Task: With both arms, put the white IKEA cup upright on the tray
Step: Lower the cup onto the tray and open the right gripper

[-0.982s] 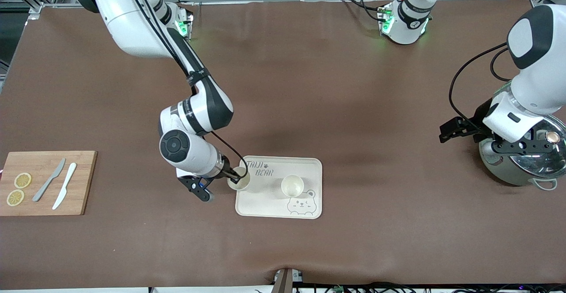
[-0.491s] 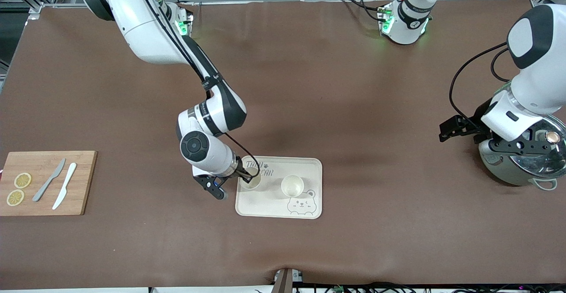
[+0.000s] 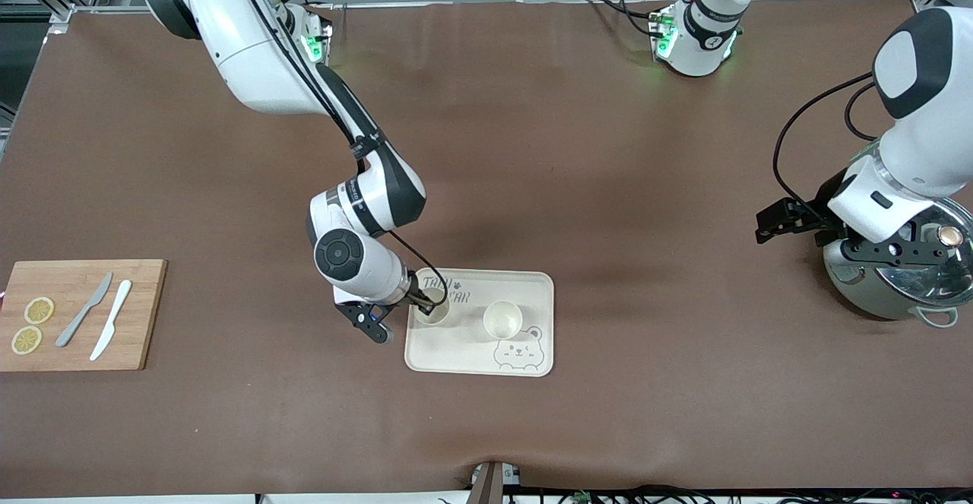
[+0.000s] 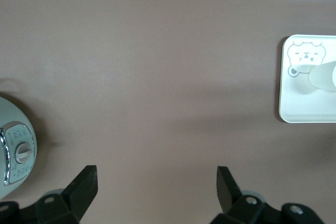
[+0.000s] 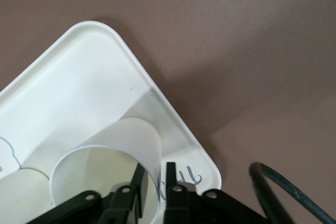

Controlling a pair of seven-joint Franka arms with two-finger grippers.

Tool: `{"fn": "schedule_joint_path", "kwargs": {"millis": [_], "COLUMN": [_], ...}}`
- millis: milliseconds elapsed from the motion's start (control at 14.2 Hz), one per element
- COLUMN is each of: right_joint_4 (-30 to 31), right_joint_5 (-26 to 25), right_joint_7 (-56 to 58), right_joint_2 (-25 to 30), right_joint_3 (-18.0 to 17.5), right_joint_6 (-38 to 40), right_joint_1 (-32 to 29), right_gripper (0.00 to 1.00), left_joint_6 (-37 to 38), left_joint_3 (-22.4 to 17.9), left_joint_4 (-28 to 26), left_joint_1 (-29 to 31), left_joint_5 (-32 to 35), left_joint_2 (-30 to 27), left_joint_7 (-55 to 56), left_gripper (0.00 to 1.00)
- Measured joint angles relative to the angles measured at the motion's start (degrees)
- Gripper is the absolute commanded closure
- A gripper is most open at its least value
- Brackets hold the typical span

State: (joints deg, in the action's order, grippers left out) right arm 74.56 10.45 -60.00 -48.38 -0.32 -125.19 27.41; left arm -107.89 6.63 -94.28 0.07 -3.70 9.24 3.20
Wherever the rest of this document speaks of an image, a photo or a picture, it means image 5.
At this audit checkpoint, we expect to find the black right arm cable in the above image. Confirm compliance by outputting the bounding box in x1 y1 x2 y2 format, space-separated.
247 161 336 224

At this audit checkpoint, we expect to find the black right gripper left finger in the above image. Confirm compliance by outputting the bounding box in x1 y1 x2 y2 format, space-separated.
25 163 146 224

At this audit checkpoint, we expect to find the cream tray with bear print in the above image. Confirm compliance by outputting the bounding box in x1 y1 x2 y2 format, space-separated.
0 20 223 224

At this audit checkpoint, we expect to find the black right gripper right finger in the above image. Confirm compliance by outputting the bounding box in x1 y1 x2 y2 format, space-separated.
162 161 269 224

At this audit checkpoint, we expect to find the white plastic cup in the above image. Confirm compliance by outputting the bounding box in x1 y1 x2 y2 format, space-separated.
49 117 162 224
0 168 53 224

